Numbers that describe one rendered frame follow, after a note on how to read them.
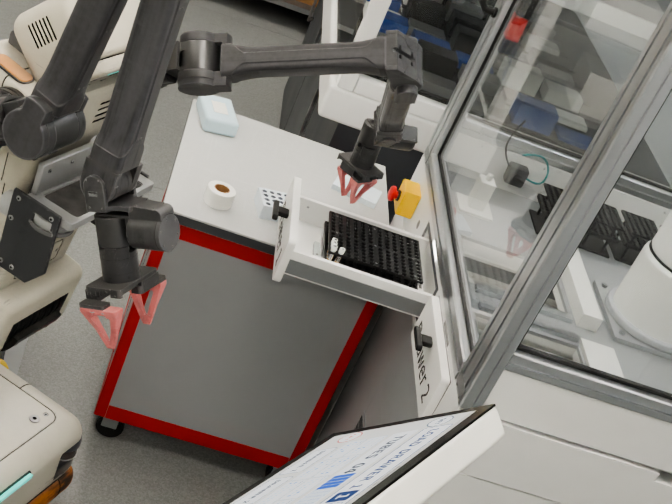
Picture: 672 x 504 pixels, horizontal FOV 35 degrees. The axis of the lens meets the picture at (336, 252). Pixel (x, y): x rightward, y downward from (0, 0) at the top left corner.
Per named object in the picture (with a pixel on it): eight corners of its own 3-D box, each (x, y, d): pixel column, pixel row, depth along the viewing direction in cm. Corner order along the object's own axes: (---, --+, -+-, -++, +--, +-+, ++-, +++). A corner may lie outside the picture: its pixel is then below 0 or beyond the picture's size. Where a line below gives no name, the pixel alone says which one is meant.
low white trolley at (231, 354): (80, 440, 285) (161, 207, 248) (121, 306, 338) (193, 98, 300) (286, 499, 296) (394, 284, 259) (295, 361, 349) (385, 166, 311)
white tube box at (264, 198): (258, 218, 260) (263, 205, 258) (253, 199, 267) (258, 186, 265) (305, 228, 265) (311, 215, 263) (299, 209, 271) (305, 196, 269)
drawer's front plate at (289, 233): (271, 281, 229) (289, 239, 224) (278, 213, 254) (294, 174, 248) (279, 283, 229) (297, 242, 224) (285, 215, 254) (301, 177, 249)
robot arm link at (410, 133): (385, 101, 236) (385, 139, 235) (431, 108, 241) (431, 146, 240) (360, 115, 247) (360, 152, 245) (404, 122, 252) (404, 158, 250)
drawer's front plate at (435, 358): (418, 421, 208) (442, 379, 203) (410, 332, 233) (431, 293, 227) (426, 423, 208) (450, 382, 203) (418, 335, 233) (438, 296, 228)
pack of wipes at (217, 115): (235, 139, 290) (240, 125, 287) (201, 131, 286) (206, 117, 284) (227, 112, 301) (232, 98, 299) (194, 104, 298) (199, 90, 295)
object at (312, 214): (282, 274, 230) (292, 251, 227) (287, 214, 252) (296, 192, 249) (453, 329, 237) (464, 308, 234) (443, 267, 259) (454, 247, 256)
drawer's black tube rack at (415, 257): (318, 274, 235) (329, 250, 232) (319, 232, 250) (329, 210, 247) (411, 304, 239) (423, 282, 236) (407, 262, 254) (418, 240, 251)
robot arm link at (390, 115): (392, 35, 199) (392, 92, 197) (423, 36, 199) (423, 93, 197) (374, 105, 241) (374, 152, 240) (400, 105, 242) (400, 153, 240)
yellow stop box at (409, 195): (392, 213, 271) (403, 190, 267) (390, 199, 277) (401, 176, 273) (410, 220, 272) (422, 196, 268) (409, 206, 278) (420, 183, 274)
